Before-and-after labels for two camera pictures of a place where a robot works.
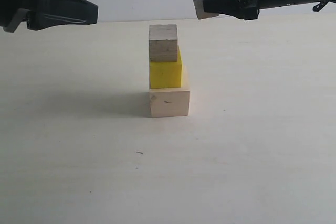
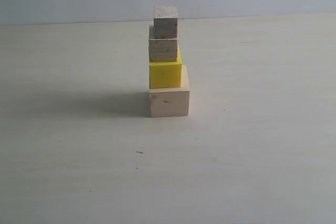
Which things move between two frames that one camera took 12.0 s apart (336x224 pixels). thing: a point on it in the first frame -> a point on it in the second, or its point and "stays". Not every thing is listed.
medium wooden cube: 163,43 stays
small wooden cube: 198,3 -> 165,22
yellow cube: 166,74 stays
